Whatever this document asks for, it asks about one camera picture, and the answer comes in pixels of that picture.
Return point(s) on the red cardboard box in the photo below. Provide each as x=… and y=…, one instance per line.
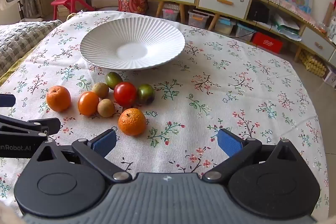
x=267, y=41

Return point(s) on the yellow bead rack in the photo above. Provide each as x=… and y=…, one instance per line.
x=313, y=64

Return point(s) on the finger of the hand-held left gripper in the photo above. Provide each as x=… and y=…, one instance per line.
x=6, y=100
x=39, y=124

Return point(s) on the yellow checked sheet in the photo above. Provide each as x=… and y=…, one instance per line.
x=13, y=69

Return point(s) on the red tomato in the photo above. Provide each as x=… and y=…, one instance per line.
x=125, y=94

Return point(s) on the clear plastic storage box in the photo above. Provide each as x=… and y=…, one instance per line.
x=244, y=32
x=198, y=19

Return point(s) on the clear storage box pink contents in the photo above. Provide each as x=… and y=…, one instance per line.
x=170, y=14

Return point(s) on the small brown fruit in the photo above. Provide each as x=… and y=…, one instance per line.
x=100, y=89
x=105, y=108

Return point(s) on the black box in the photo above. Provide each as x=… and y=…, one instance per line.
x=258, y=12

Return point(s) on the floral tablecloth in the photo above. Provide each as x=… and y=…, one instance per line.
x=210, y=108

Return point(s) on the stack of papers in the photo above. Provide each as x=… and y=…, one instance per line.
x=286, y=27

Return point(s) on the blue lid storage box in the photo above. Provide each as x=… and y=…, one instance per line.
x=224, y=26

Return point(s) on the grey quilted blanket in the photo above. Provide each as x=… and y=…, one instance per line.
x=23, y=40

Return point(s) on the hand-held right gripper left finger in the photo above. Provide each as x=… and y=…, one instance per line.
x=105, y=143

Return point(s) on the white ribbed plate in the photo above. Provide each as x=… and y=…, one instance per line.
x=131, y=52

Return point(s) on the green jujube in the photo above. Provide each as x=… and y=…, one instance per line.
x=113, y=79
x=146, y=94

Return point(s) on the orange tomato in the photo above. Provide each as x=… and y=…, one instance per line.
x=88, y=103

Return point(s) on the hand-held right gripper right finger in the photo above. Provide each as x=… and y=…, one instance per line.
x=231, y=144

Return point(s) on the orange mandarin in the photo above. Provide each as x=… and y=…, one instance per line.
x=58, y=98
x=131, y=121

